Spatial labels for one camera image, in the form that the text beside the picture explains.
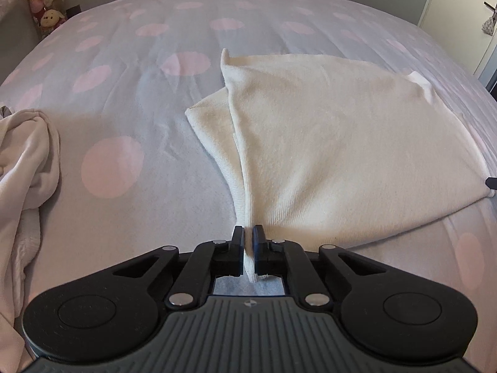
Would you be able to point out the cream knit sweater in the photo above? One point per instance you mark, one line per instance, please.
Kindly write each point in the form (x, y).
(330, 143)

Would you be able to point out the grey padded bed rail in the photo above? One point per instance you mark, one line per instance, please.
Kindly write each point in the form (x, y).
(17, 11)

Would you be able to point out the small black object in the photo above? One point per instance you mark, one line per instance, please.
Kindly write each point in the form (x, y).
(73, 11)

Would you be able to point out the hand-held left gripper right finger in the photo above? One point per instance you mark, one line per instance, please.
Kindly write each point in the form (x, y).
(257, 241)

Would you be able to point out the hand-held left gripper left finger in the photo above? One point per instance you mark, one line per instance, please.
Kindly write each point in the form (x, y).
(240, 241)

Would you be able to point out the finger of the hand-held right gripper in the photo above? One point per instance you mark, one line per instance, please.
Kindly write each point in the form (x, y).
(492, 182)

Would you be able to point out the cream-white garment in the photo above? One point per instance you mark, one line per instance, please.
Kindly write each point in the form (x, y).
(27, 155)

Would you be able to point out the grey-green garment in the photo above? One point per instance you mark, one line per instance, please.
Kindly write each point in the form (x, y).
(3, 112)

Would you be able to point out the small hanging fabric pouch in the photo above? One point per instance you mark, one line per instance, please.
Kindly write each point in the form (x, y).
(489, 24)

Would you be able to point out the beige plush toy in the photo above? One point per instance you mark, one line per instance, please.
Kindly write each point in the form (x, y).
(51, 18)

